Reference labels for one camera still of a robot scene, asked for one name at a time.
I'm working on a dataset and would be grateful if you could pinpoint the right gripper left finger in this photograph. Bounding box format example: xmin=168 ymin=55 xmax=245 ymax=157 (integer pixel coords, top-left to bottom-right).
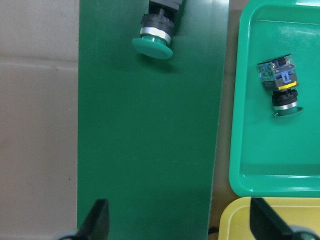
xmin=76 ymin=199 xmax=110 ymax=240

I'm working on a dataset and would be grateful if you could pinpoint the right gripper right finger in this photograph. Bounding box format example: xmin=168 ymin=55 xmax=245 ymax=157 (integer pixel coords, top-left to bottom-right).
xmin=249 ymin=197 xmax=300 ymax=240

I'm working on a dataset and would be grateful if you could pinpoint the green push button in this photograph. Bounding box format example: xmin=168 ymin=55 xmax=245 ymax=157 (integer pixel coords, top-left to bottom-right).
xmin=132 ymin=0 xmax=184 ymax=60
xmin=256 ymin=54 xmax=303 ymax=117

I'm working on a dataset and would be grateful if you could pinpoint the yellow plastic tray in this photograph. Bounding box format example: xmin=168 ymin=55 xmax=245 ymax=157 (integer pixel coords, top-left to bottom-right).
xmin=218 ymin=197 xmax=320 ymax=240

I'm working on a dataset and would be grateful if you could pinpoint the green plastic tray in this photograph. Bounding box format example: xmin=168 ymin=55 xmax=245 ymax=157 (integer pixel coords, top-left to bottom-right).
xmin=229 ymin=0 xmax=320 ymax=198

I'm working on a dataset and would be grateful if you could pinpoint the green conveyor belt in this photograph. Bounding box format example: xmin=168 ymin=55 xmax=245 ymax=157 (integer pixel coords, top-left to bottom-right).
xmin=77 ymin=0 xmax=229 ymax=240

